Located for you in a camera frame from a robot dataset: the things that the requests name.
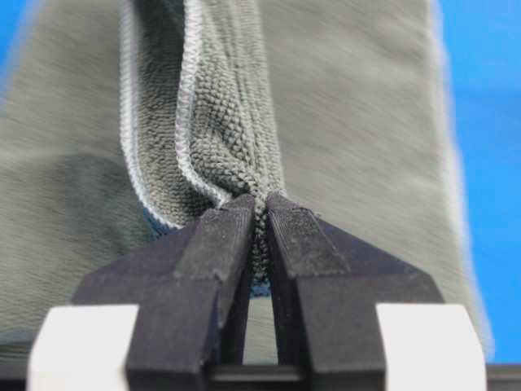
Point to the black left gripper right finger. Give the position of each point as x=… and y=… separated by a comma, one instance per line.
x=359, y=318

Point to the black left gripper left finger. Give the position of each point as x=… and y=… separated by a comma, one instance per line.
x=152, y=319

